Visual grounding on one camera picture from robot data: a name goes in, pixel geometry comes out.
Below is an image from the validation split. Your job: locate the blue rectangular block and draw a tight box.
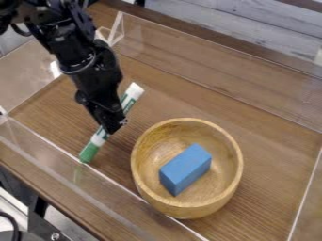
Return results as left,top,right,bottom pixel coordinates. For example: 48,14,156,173
159,143,211,196

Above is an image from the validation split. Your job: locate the black table frame bracket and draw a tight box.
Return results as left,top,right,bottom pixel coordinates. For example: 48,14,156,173
28,196,72,241

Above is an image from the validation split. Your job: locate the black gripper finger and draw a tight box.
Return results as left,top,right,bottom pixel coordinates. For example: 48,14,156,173
85,102,125,135

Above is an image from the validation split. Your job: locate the black cable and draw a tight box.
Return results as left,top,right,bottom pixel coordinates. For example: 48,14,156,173
0,212,22,241

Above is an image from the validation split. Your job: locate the green and white marker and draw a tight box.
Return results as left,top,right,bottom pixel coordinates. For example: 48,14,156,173
78,82,144,163

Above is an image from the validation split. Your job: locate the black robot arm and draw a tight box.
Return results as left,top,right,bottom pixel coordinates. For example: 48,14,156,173
0,0,125,134

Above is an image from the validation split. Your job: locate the brown wooden bowl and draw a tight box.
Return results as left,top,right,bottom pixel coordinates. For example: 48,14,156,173
130,118,244,219

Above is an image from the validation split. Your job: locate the clear acrylic tray wall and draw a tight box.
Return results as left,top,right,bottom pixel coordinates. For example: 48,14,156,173
0,5,322,241

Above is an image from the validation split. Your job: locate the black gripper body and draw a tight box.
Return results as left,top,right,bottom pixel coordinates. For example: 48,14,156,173
57,46,125,111

